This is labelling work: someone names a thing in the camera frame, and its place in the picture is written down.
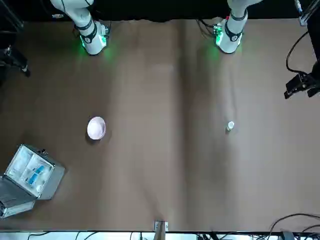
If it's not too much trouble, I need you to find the silver frame extrusion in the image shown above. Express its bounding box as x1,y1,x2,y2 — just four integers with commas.
294,0,310,26

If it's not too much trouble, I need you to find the black cable on table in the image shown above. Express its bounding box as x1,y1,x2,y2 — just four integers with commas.
269,212,320,234

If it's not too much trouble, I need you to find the pink bowl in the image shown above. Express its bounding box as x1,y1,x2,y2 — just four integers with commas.
86,116,107,141

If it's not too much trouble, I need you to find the aluminium frame post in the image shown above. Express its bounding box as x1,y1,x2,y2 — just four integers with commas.
153,219,170,240

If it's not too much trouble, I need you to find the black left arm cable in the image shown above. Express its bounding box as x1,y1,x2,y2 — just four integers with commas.
286,30,311,75

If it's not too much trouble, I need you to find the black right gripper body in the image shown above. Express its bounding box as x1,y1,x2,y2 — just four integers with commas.
0,44,31,78

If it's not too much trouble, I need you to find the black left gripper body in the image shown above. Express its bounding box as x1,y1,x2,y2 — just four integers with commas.
283,66,320,100

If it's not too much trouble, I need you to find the black frame bar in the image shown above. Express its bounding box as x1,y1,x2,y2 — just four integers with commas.
0,0,25,33

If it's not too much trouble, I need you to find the open silver metal case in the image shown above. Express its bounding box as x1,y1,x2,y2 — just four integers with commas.
0,143,66,220

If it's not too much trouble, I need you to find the white gauze packet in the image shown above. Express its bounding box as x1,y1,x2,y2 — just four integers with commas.
6,146,33,177

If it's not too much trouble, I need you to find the black base cable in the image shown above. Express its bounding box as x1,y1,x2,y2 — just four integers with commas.
197,19,218,38

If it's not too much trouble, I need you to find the blue white carton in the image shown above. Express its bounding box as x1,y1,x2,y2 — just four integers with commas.
26,174,39,186
34,164,48,176

